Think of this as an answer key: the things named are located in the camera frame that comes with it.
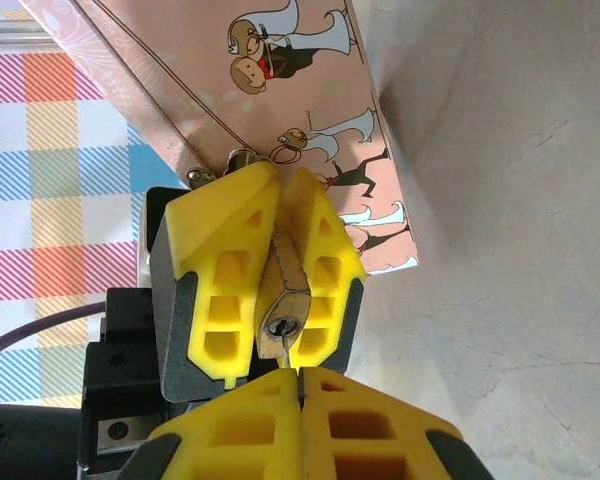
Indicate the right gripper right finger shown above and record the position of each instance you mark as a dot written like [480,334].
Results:
[315,450]

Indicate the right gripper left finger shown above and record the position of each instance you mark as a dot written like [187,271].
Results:
[280,450]

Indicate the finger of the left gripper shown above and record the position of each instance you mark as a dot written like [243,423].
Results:
[200,235]
[347,260]

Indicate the small brass padlock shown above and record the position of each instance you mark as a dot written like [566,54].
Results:
[285,270]

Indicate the small silver key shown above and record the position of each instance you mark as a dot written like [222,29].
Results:
[284,350]

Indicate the pink cartoon wedding box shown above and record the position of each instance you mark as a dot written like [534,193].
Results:
[205,75]

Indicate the silver box hasp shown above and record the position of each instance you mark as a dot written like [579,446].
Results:
[242,159]

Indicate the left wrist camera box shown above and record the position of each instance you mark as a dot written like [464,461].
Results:
[155,250]

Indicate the left aluminium corner post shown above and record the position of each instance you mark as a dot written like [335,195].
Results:
[10,35]

